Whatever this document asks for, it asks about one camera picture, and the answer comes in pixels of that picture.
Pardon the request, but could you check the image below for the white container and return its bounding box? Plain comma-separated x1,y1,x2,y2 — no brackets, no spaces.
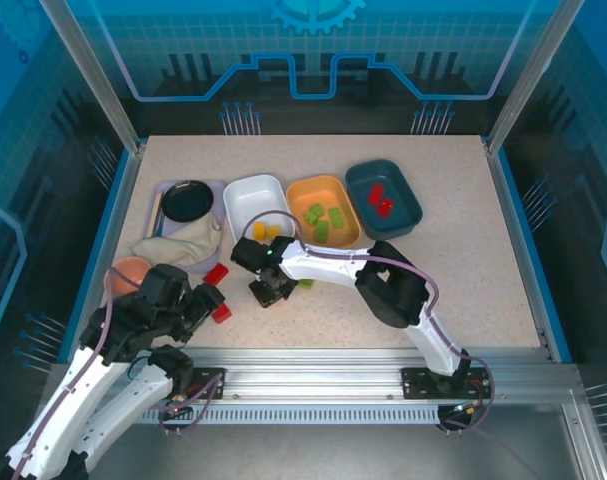
222,173,298,245

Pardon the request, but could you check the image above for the lavender tray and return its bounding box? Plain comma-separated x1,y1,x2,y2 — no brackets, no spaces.
143,178,228,274

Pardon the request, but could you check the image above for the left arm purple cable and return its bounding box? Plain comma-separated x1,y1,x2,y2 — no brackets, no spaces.
10,266,224,437

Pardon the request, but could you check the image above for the teal container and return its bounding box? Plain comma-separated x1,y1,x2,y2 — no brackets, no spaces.
344,158,424,240

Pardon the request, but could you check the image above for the pink cup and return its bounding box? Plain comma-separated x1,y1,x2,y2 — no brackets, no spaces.
104,256,152,296

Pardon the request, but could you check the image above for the beige cloth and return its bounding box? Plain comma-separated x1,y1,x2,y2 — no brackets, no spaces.
131,212,223,266

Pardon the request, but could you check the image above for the black mount plate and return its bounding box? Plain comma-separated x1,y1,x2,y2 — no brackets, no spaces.
182,367,228,401
400,366,494,400

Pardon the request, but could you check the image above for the aluminium frame post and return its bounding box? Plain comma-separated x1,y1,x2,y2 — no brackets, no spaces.
37,0,147,154
484,0,587,156

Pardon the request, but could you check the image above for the slotted cable duct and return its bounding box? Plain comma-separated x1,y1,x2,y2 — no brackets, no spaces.
132,404,442,426

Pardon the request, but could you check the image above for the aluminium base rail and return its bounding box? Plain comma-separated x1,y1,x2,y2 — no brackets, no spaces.
47,347,579,401

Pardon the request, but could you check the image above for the orange container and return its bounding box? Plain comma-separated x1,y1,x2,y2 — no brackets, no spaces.
285,173,362,250

